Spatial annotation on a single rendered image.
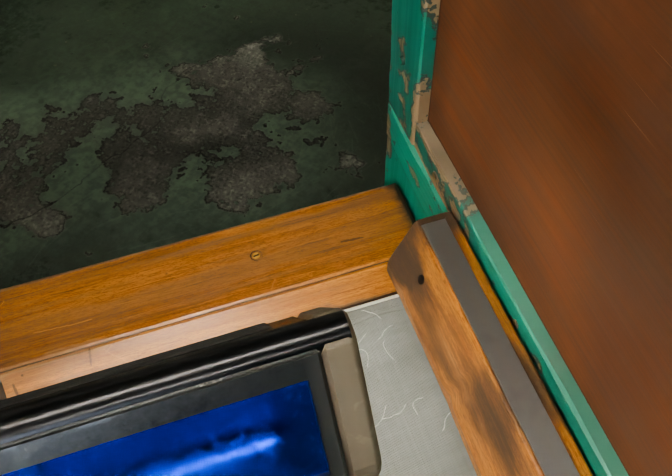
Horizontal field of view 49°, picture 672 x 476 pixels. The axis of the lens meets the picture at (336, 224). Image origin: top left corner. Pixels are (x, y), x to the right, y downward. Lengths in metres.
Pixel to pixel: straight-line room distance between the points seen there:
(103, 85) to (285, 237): 1.45
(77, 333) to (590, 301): 0.45
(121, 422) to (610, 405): 0.33
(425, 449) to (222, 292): 0.23
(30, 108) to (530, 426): 1.78
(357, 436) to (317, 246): 0.44
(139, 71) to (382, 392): 1.60
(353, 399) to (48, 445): 0.11
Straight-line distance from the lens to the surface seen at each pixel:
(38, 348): 0.72
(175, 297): 0.71
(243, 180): 1.80
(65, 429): 0.28
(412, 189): 0.74
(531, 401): 0.55
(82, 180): 1.90
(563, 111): 0.46
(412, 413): 0.67
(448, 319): 0.59
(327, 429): 0.30
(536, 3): 0.46
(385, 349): 0.69
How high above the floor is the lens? 1.35
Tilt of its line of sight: 53 degrees down
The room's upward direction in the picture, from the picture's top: 2 degrees counter-clockwise
